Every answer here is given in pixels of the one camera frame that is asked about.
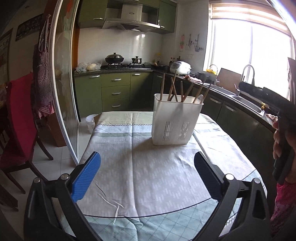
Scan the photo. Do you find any sliding glass door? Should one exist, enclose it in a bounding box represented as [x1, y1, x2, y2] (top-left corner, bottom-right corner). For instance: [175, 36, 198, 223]
[49, 1, 79, 165]

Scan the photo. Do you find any pink knitted right sleeve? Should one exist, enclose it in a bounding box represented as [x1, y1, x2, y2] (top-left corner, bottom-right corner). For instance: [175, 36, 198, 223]
[270, 181, 295, 237]

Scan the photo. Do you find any small steel faucet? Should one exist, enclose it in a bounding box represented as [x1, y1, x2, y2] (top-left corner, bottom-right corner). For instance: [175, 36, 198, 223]
[208, 64, 218, 85]

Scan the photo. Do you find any steel range hood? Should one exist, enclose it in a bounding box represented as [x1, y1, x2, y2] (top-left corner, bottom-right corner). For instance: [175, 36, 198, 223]
[102, 3, 161, 33]

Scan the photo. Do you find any plastic bag with food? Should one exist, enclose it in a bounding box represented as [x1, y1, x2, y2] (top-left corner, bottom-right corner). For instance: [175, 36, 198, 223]
[76, 61, 102, 73]

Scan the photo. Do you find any gas stove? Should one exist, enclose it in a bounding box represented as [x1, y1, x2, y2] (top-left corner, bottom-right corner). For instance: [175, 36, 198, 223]
[101, 63, 151, 70]

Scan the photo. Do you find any white rice cooker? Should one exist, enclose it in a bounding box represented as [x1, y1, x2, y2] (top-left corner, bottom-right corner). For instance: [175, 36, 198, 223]
[170, 61, 192, 75]

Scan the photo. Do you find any hanging checkered apron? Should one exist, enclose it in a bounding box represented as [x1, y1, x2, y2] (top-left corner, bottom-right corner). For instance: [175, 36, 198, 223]
[33, 15, 55, 118]

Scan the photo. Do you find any white trash bin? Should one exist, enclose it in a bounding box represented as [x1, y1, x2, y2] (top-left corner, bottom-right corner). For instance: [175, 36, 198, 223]
[85, 114, 99, 134]

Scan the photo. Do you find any red wooden chair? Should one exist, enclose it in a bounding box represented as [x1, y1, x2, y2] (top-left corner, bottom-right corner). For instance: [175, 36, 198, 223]
[1, 73, 53, 194]

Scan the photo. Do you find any person's right hand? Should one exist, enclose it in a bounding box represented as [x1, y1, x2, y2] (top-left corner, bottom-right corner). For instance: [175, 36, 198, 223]
[272, 120, 296, 183]

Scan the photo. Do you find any clear plastic spoon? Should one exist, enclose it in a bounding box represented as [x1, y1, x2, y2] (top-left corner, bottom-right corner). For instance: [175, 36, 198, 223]
[195, 94, 204, 104]

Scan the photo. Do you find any patterned grey-green tablecloth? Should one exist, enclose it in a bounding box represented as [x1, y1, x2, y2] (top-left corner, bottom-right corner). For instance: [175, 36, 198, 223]
[77, 112, 260, 240]

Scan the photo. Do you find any black wok with lid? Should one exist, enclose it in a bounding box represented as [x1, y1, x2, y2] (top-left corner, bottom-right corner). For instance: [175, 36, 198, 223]
[105, 52, 124, 64]

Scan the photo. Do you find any wooden cutting board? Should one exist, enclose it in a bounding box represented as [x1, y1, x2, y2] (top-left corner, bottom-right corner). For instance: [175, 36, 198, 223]
[217, 68, 241, 93]

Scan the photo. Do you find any stainless double sink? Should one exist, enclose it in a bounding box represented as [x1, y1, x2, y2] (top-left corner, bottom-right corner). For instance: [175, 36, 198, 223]
[210, 85, 264, 116]

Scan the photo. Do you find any tall steel faucet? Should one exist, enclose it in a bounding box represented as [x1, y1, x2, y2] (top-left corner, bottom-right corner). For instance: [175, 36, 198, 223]
[234, 64, 255, 96]

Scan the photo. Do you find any small black pot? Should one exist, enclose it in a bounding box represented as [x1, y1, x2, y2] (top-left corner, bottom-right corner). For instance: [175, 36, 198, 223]
[132, 56, 142, 65]

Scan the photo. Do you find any window with blind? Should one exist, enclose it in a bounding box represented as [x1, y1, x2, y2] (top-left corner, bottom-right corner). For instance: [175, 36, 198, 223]
[203, 1, 295, 98]

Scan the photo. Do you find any black pot on counter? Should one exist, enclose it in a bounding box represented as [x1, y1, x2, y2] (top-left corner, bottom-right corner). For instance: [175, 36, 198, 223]
[196, 72, 209, 82]

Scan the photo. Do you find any white plastic utensil holder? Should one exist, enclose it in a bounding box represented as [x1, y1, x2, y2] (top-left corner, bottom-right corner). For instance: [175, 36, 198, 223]
[152, 93, 203, 146]

